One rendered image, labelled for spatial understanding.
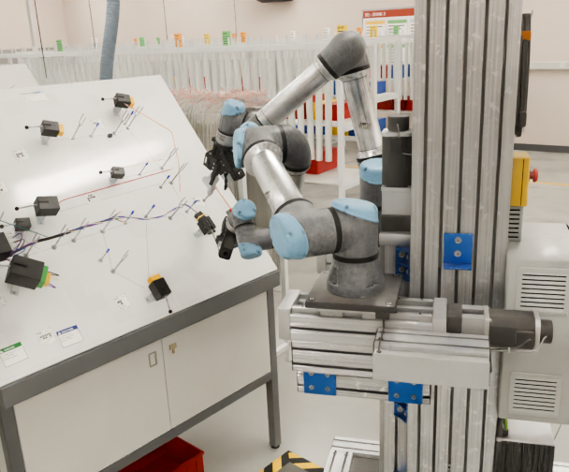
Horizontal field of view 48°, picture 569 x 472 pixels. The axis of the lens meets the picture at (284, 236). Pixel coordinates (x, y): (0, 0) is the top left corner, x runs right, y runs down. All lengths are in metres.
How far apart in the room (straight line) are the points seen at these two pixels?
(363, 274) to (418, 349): 0.22
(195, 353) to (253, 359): 0.34
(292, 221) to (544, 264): 0.65
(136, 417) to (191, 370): 0.27
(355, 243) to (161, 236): 1.06
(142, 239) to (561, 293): 1.44
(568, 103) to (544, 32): 1.05
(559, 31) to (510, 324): 8.57
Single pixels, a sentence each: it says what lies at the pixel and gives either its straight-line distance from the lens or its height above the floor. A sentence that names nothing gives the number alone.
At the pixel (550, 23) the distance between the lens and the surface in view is 10.09.
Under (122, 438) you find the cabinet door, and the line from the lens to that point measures 2.42.
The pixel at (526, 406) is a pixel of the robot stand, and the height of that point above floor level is 0.81.
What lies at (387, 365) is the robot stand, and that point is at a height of 1.04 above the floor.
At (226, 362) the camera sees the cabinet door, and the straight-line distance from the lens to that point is 2.63.
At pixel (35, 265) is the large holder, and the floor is 1.17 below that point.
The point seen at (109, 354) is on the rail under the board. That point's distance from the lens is 2.20.
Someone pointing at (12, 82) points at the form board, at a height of 1.51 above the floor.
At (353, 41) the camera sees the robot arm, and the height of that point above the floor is 1.76.
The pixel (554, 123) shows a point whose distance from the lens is 10.15.
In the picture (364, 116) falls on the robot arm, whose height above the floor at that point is 1.53.
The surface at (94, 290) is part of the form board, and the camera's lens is 2.25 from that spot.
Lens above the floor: 1.79
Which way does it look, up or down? 17 degrees down
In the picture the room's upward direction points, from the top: 3 degrees counter-clockwise
